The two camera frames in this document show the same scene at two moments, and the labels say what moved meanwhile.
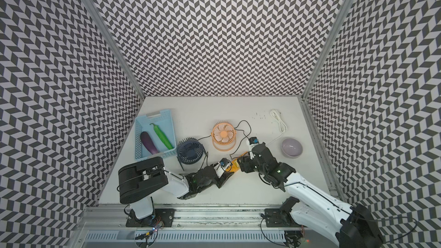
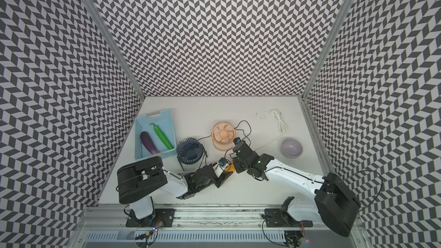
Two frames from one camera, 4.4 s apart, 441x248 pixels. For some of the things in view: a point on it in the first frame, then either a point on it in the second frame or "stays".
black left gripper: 223,179 stays
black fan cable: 243,139 → 225,154
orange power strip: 235,165 stays
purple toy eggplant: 147,143 stays
